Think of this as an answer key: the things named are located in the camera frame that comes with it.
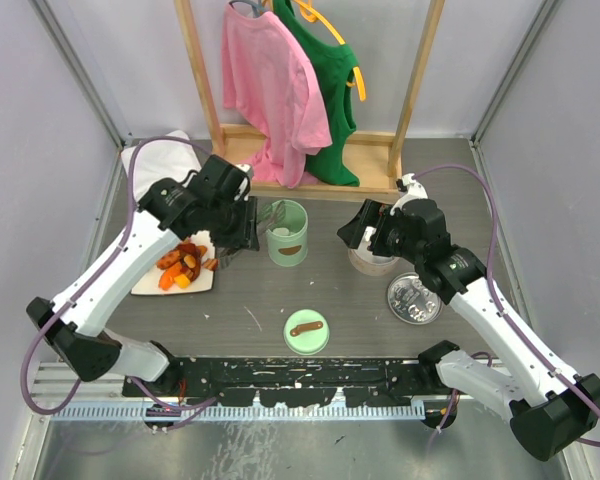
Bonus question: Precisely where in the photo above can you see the orange salmon sushi piece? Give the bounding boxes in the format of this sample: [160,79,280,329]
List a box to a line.
[158,267,181,291]

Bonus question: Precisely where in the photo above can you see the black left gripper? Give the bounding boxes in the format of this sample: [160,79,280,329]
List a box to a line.
[207,193,258,250]

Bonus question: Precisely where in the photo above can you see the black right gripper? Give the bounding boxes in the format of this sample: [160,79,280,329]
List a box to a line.
[337,198,423,265]

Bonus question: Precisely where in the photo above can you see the metal serving tongs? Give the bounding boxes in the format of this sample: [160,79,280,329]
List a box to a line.
[217,200,286,271]

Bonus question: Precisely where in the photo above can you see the wooden clothes rack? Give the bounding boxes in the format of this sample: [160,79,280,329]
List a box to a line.
[176,1,443,200]

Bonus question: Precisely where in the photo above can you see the white rice ball piece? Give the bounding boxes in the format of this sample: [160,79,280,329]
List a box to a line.
[273,227,290,237]

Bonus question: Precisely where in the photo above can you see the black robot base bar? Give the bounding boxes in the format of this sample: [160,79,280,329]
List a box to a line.
[145,357,451,408]

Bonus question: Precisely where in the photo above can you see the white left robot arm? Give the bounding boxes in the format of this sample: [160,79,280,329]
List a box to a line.
[27,155,259,396]

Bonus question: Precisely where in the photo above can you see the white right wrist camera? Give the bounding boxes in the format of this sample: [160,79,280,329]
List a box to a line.
[390,173,428,216]

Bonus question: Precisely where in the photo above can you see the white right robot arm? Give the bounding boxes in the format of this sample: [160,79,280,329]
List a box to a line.
[337,198,600,461]

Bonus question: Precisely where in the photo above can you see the orange clothes hanger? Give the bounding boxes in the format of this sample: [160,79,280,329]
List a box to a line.
[289,0,369,103]

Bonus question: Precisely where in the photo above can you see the silver embossed tin lid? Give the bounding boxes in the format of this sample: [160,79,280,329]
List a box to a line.
[387,272,443,325]

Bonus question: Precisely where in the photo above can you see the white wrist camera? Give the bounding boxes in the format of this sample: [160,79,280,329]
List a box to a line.
[236,163,254,180]
[390,173,428,216]

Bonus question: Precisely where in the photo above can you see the green t-shirt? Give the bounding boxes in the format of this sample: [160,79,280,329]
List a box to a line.
[273,1,360,187]

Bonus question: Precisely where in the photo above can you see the white cloth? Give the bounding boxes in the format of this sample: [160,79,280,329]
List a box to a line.
[133,140,201,203]

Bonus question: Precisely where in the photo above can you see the grey clothes hanger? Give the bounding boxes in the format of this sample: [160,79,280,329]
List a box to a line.
[228,0,271,18]

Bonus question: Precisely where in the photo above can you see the aluminium corner frame post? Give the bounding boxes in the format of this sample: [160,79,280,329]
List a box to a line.
[471,0,562,148]

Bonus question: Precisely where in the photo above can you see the mint green tin canister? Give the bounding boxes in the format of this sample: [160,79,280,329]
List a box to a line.
[265,199,308,267]

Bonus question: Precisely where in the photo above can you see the round silver tin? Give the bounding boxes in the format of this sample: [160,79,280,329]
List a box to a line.
[348,249,399,277]

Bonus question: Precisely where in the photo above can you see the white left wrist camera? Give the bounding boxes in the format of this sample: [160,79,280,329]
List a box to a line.
[236,163,254,180]

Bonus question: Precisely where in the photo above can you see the white slotted cable duct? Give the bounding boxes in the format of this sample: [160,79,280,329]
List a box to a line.
[51,400,426,422]

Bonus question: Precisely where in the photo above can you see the left aluminium frame post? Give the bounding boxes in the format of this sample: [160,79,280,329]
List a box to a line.
[29,1,133,149]

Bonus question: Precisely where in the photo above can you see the mint green canister lid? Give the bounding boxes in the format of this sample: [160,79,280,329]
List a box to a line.
[283,309,330,356]

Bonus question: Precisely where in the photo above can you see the pink t-shirt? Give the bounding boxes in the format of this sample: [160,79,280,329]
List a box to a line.
[222,5,332,188]

